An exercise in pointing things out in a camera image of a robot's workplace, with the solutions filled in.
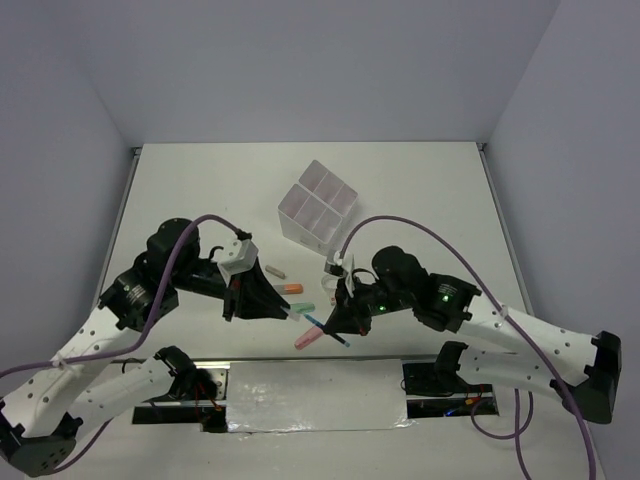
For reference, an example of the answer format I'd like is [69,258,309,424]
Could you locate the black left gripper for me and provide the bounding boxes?
[171,254,289,321]

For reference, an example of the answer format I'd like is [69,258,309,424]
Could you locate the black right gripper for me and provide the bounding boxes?
[323,272,413,335]

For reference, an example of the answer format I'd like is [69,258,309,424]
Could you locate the blue patterned pen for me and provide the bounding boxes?
[303,314,350,348]

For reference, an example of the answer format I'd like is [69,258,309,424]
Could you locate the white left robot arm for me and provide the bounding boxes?
[1,218,290,478]

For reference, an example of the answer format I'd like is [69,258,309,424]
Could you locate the beige eraser stick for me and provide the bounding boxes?
[265,265,286,279]

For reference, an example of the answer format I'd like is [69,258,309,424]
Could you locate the orange highlighter with clear cap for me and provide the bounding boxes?
[274,283,304,295]

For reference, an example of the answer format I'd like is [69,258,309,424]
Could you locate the clear tape roll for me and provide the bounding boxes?
[321,274,338,296]

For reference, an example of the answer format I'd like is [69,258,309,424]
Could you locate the pink highlighter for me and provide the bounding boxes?
[294,325,325,350]

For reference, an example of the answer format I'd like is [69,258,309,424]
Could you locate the green highlighter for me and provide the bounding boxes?
[291,302,316,314]

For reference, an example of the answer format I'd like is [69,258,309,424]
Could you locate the white six-compartment organizer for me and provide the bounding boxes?
[277,160,358,256]

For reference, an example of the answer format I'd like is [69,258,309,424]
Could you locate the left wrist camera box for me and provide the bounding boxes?
[217,239,259,285]

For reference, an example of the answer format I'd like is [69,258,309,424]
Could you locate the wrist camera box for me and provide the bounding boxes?
[217,239,259,285]
[324,251,355,297]

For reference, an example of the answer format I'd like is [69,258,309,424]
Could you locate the metal table rail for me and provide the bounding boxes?
[119,353,496,365]

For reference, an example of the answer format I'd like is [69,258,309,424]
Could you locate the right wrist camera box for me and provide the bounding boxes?
[324,251,355,297]

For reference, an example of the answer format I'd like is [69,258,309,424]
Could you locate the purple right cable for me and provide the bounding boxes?
[337,215,599,480]

